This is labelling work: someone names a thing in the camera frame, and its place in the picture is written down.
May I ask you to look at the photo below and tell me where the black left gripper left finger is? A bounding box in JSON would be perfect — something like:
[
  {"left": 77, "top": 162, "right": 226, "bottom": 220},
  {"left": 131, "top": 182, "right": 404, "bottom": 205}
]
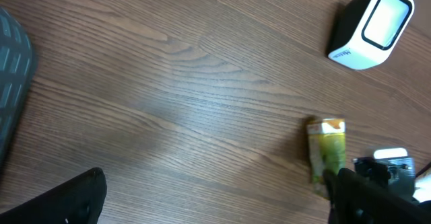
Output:
[{"left": 1, "top": 167, "right": 107, "bottom": 224}]

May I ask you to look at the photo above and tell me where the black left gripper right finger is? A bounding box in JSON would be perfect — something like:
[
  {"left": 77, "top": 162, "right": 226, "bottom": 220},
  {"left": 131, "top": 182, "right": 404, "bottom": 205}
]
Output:
[{"left": 328, "top": 168, "right": 430, "bottom": 224}]

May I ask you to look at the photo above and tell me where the green tea packet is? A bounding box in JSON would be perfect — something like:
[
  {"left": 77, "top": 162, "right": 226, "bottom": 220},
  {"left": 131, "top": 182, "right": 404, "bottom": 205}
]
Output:
[{"left": 306, "top": 118, "right": 346, "bottom": 198}]

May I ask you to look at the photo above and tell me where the white cosmetic tube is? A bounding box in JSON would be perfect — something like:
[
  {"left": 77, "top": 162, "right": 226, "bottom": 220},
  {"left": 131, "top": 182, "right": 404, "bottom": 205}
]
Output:
[{"left": 413, "top": 169, "right": 431, "bottom": 202}]

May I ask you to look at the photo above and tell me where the grey plastic mesh basket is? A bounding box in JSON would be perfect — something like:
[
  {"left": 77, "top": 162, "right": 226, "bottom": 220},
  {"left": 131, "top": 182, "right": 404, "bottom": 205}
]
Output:
[{"left": 0, "top": 8, "right": 38, "bottom": 161}]

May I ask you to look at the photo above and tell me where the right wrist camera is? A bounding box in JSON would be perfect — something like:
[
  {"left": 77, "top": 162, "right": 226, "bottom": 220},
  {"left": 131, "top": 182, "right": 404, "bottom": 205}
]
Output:
[{"left": 352, "top": 147, "right": 416, "bottom": 200}]

